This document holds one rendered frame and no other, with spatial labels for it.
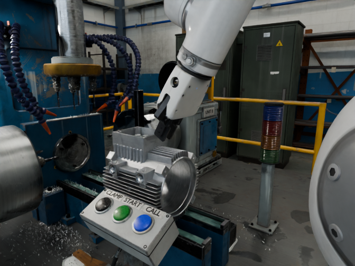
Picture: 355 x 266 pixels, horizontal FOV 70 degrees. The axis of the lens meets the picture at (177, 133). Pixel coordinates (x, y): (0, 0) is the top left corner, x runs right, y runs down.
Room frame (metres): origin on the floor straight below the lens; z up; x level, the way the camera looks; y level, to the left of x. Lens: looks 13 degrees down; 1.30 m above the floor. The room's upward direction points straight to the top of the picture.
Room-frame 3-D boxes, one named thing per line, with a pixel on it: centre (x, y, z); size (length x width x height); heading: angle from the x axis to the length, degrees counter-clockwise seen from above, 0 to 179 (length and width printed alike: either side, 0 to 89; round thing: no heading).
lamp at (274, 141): (0.77, -0.29, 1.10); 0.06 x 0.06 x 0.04
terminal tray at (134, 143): (0.69, 0.10, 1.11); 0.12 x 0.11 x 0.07; 54
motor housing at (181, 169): (0.67, 0.07, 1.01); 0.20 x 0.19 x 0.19; 54
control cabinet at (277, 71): (3.71, -1.32, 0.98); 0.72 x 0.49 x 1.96; 55
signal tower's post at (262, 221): (0.77, -0.29, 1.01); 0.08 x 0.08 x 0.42; 53
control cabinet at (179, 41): (4.29, -0.50, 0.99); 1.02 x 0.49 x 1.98; 55
